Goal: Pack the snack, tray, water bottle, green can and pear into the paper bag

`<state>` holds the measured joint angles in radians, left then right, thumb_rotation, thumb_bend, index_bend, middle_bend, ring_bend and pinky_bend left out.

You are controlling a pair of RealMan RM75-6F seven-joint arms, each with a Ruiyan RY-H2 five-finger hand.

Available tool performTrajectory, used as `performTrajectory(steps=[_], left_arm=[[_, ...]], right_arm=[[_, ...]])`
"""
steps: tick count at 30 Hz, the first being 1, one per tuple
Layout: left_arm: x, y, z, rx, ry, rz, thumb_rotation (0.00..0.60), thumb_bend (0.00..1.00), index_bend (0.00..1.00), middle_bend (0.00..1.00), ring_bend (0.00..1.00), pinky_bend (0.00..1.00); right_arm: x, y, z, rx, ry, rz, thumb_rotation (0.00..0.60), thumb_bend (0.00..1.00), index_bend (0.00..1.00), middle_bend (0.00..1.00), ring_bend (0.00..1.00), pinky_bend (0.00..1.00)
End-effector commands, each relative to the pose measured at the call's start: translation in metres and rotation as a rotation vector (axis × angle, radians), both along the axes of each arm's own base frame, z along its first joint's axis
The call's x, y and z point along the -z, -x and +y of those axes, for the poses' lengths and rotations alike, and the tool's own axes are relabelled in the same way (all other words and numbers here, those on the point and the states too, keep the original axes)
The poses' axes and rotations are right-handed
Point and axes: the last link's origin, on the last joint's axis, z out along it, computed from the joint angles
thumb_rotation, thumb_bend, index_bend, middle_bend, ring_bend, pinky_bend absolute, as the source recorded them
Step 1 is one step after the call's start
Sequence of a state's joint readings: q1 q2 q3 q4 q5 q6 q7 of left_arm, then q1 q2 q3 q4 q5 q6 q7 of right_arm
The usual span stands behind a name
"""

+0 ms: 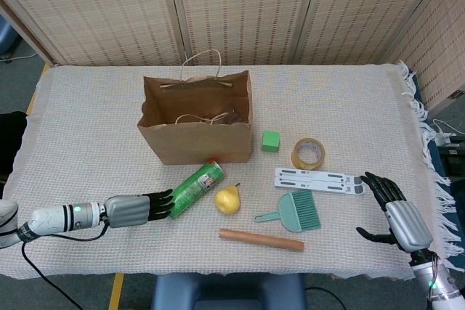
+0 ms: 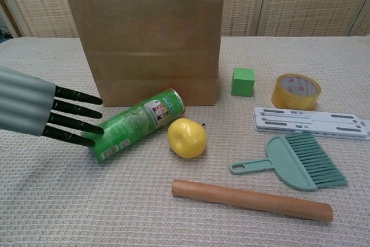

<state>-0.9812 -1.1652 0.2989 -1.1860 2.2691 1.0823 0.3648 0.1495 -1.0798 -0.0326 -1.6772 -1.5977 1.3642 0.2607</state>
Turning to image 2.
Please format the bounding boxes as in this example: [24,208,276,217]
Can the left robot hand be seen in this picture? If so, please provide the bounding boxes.
[0,66,105,148]

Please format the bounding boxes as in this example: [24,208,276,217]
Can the green chips can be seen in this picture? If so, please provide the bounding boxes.
[80,87,186,163]

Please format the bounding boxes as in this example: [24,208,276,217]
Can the brown paper bag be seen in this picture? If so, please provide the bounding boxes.
[62,0,225,108]

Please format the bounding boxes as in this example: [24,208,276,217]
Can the white woven tablecloth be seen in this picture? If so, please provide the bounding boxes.
[0,36,370,247]

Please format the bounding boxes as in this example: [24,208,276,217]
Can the yellow apple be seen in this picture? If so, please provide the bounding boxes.
[166,117,208,160]

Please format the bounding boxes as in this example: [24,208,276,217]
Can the green cube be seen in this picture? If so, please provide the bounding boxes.
[231,67,257,97]

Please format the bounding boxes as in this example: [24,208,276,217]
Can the wooden rolling pin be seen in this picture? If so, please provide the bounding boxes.
[171,179,334,223]

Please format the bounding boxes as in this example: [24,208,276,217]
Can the teal mini brush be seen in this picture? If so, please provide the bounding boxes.
[230,132,349,192]

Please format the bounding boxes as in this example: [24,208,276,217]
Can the yellow packing tape roll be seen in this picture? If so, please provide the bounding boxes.
[271,73,322,111]

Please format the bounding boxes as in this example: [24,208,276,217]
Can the woven folding screen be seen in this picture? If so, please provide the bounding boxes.
[0,0,370,39]

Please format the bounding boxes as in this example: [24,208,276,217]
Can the grey plastic bracket plate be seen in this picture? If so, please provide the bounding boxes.
[253,106,370,142]

